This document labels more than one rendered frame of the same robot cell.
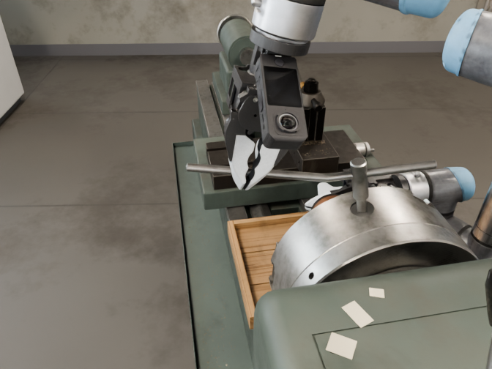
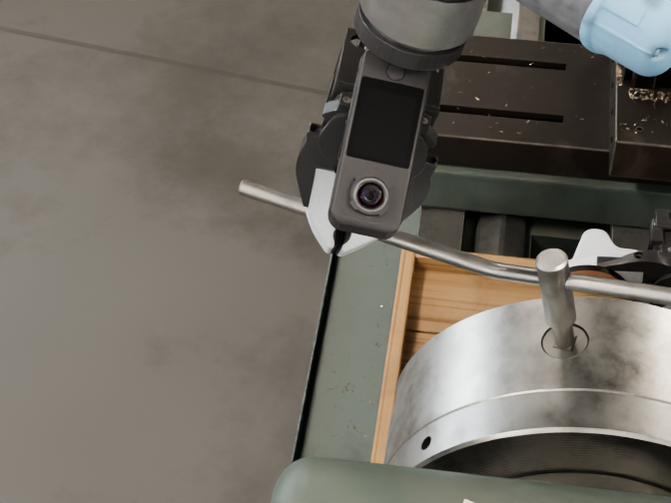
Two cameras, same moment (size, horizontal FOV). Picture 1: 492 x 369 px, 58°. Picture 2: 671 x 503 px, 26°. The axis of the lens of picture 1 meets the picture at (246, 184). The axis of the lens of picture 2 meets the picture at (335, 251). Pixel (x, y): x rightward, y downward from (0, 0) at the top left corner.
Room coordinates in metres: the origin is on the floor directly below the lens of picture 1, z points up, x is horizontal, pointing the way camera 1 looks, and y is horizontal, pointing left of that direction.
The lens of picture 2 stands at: (-0.18, -0.22, 2.04)
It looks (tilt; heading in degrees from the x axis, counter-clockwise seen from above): 47 degrees down; 18
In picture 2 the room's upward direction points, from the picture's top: straight up
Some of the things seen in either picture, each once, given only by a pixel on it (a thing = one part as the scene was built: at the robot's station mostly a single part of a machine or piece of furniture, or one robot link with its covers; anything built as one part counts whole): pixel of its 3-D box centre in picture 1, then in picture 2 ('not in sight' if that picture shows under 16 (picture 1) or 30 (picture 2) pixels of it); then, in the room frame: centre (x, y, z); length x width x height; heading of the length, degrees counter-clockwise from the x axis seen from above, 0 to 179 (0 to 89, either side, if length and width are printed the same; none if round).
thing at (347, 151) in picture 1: (282, 157); (593, 110); (1.09, -0.11, 0.95); 0.43 x 0.18 x 0.04; 101
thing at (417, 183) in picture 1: (409, 188); not in sight; (0.75, -0.35, 1.08); 0.08 x 0.05 x 0.08; 10
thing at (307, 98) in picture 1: (310, 96); not in sight; (1.10, -0.17, 1.14); 0.08 x 0.08 x 0.03
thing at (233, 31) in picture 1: (241, 62); not in sight; (1.68, 0.02, 1.01); 0.30 x 0.20 x 0.29; 11
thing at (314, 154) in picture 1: (308, 146); (658, 99); (1.07, -0.18, 1.00); 0.20 x 0.10 x 0.05; 11
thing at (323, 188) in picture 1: (325, 192); (592, 254); (0.72, -0.16, 1.10); 0.09 x 0.06 x 0.03; 100
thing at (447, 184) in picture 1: (443, 187); not in sight; (0.77, -0.42, 1.08); 0.11 x 0.08 x 0.09; 100
